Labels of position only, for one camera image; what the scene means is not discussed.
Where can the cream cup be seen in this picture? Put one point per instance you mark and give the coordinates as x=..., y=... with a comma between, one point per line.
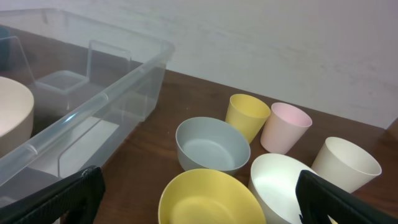
x=345, y=164

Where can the yellow cup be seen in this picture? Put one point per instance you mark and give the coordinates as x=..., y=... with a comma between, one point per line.
x=247, y=114

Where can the yellow small bowl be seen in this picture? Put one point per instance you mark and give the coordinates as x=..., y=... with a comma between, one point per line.
x=208, y=196

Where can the white small bowl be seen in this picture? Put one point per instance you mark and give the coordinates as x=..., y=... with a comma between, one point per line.
x=273, y=180

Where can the clear plastic storage bin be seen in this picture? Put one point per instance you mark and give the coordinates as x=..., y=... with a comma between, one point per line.
x=75, y=68

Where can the grey small bowl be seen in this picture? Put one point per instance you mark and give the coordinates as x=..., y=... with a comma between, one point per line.
x=210, y=143

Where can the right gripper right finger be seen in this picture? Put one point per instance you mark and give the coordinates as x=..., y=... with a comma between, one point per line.
x=321, y=202

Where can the pink cup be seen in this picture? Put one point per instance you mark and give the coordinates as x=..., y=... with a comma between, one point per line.
x=284, y=127

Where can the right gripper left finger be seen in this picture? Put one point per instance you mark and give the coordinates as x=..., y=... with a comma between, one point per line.
x=76, y=199

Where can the cream large bowl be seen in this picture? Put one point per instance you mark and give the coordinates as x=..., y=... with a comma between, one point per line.
x=17, y=114

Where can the white label in bin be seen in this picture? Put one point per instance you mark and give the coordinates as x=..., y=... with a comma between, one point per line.
x=75, y=148

